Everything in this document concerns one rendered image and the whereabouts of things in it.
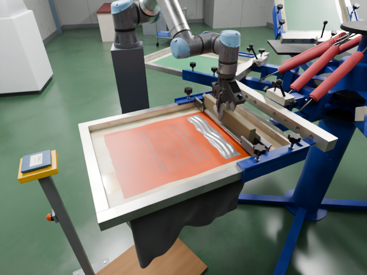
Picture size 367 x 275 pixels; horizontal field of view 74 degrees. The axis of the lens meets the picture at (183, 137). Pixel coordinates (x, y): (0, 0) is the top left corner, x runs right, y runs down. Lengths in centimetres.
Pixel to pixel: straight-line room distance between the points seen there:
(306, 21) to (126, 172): 189
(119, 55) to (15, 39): 283
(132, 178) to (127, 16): 91
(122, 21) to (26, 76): 301
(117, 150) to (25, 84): 346
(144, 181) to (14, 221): 161
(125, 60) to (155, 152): 68
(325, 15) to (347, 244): 173
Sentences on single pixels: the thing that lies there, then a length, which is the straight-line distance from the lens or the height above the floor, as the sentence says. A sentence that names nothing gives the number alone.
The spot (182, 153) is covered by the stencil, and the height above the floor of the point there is 95.
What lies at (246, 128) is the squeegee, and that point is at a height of 106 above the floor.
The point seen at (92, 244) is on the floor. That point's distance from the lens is 194.
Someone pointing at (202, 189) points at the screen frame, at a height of 97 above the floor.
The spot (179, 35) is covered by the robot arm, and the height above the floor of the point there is 136.
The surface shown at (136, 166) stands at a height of 95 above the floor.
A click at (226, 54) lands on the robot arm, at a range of 96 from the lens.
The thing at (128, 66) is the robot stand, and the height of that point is 111.
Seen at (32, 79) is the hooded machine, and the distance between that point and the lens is 432.
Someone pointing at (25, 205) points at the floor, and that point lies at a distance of 242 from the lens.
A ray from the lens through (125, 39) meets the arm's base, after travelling 148.
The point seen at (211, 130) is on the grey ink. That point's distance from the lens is 110.
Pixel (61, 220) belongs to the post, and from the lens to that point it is 129.
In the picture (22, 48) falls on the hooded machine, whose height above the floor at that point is 70.
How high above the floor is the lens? 156
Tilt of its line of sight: 35 degrees down
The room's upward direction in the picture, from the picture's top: 1 degrees counter-clockwise
